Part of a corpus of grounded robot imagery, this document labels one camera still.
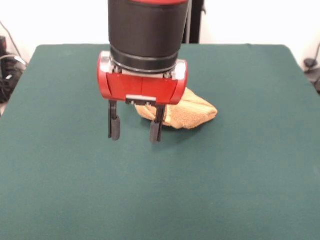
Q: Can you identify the tan terry towel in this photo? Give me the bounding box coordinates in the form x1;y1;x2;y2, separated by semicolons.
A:
134;87;219;131

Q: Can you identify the black cable bundle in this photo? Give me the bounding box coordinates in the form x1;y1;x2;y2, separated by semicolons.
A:
306;67;320;95

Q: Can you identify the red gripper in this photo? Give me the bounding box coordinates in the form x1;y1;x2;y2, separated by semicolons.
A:
96;50;189;144

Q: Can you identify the dark green table cloth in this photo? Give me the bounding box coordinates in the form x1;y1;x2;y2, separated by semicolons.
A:
0;43;320;240

